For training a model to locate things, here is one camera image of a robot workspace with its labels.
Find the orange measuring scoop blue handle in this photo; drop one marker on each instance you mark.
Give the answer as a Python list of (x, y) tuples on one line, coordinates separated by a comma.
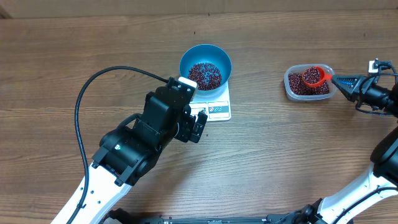
[(323, 78)]

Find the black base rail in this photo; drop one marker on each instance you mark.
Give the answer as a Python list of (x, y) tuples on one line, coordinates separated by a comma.
[(269, 219)]

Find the red beans in bowl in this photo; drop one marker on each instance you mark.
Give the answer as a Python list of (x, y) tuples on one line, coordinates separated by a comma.
[(206, 75)]

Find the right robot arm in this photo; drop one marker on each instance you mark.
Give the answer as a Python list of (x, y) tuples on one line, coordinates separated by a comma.
[(379, 180)]

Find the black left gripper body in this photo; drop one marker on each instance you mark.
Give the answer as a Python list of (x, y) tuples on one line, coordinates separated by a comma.
[(185, 125)]

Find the white digital kitchen scale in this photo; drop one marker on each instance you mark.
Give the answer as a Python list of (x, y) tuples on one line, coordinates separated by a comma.
[(215, 103)]

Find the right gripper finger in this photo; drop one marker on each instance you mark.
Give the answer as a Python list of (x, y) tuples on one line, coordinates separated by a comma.
[(346, 82), (350, 95)]

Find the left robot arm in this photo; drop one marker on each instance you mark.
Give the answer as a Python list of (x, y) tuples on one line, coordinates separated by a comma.
[(130, 151)]

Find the clear plastic container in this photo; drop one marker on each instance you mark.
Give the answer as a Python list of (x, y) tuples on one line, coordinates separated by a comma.
[(300, 69)]

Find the red adzuki beans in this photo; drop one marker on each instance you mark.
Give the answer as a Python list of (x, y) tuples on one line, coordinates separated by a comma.
[(298, 87)]

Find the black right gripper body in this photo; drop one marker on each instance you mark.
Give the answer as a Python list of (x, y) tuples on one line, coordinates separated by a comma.
[(370, 92)]

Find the blue plastic bowl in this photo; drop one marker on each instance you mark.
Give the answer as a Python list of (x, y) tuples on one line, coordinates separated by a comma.
[(206, 53)]

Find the red beans in scoop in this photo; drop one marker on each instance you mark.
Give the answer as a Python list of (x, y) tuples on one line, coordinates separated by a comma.
[(312, 75)]

